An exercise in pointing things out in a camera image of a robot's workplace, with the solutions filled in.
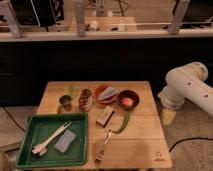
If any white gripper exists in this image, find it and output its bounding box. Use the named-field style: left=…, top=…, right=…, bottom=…
left=157, top=87, right=183, bottom=125

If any green pepper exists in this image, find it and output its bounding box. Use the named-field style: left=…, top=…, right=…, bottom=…
left=112, top=112, right=131, bottom=134

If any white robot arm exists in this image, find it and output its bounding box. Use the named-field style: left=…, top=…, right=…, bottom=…
left=157, top=62, right=213, bottom=125

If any small metal cup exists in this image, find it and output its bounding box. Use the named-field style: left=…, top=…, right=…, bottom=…
left=59, top=95, right=72, bottom=111

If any dark red bowl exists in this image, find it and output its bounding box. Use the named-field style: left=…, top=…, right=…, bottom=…
left=117, top=90, right=140, bottom=111

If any orange ball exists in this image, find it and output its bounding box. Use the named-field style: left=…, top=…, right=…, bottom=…
left=122, top=97, right=133, bottom=107

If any white brown block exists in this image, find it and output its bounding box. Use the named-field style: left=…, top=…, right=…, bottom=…
left=96, top=106, right=115, bottom=127

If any grey blue cloth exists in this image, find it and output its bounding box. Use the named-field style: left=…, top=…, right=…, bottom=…
left=98, top=87, right=118, bottom=100

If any orange plate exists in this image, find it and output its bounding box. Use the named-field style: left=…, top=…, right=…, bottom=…
left=93, top=84, right=117, bottom=105

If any brown patterned jar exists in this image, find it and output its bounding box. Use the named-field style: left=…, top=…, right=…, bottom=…
left=78, top=89, right=93, bottom=112

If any blue sponge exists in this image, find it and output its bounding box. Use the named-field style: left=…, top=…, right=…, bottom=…
left=55, top=130, right=76, bottom=153

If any white plastic fork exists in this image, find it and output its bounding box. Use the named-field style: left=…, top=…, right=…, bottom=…
left=32, top=121, right=71, bottom=154

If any green plastic tray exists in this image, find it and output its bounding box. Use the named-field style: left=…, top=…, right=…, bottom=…
left=16, top=113, right=88, bottom=169

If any black cable right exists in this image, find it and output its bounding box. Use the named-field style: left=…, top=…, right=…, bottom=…
left=168, top=136, right=213, bottom=154

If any black cable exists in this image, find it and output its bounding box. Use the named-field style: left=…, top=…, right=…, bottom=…
left=2, top=106, right=27, bottom=133
left=168, top=136, right=213, bottom=154

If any black cable left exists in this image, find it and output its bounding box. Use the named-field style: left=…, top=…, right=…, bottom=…
left=2, top=106, right=27, bottom=133

